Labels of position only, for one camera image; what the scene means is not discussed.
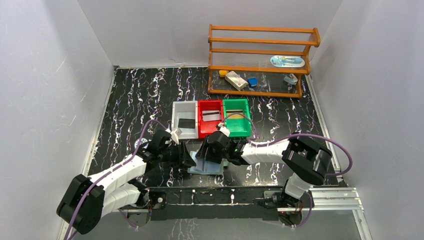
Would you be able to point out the round patterned tin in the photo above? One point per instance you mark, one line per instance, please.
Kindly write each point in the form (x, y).
(141, 143)

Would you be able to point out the grey-green card holder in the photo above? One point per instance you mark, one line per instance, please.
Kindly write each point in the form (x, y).
(204, 167)

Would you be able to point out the white tape dispenser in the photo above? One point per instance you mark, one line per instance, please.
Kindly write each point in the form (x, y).
(291, 79)

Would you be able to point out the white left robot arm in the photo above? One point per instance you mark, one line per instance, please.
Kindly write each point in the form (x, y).
(89, 198)

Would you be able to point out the white magnetic stripe card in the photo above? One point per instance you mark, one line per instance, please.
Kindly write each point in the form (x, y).
(211, 115)

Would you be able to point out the teal packaged tool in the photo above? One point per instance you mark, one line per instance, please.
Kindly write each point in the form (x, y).
(287, 61)

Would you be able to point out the green plastic bin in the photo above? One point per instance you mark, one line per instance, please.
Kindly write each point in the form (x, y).
(237, 123)

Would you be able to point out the gold card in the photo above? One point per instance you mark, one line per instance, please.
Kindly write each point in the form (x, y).
(234, 115)

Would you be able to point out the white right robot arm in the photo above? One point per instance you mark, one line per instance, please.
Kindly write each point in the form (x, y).
(306, 158)

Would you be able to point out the black card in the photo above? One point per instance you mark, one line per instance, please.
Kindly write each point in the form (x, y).
(186, 123)

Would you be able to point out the small blue block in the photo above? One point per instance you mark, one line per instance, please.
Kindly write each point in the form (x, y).
(252, 82)

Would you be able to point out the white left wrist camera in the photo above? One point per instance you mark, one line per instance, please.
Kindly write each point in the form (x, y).
(174, 135)

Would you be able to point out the small yellow block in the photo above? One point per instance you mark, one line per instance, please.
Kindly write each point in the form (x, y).
(222, 73)

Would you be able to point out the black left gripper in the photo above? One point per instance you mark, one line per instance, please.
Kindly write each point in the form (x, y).
(182, 156)

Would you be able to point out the aluminium frame rail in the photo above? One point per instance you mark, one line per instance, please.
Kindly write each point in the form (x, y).
(348, 198)

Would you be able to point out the red plastic bin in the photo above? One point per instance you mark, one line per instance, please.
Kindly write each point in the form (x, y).
(207, 128)

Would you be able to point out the white plastic bin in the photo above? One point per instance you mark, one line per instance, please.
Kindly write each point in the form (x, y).
(185, 109)

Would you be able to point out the orange wooden shelf rack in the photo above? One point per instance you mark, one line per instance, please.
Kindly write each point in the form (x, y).
(247, 50)

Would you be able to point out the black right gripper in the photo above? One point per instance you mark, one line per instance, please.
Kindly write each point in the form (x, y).
(201, 153)

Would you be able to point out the white cardboard box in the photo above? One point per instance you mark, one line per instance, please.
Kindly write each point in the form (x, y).
(236, 80)

